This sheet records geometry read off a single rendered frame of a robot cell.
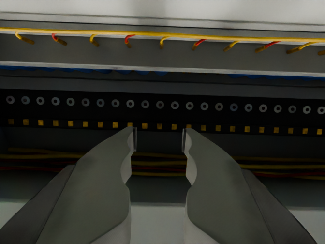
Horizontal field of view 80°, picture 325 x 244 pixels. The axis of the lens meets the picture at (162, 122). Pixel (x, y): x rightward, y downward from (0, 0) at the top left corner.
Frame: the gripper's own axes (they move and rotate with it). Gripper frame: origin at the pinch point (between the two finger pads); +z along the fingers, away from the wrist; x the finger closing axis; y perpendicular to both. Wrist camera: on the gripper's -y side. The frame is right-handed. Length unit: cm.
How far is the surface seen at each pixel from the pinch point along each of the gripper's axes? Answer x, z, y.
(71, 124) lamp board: -12.2, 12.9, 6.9
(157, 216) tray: 0.1, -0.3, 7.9
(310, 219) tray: 12.6, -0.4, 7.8
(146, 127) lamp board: -1.8, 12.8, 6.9
